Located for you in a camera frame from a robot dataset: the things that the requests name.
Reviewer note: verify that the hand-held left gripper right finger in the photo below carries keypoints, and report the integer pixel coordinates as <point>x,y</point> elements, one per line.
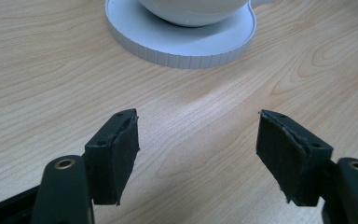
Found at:
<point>295,155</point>

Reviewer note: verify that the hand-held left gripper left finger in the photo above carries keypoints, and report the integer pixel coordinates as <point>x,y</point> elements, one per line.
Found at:
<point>112,158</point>

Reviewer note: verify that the white round ribbed coaster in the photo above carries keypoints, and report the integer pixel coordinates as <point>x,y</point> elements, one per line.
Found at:
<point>155,34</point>

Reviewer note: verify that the white cup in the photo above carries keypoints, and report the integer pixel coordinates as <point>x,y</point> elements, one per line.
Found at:
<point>192,11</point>

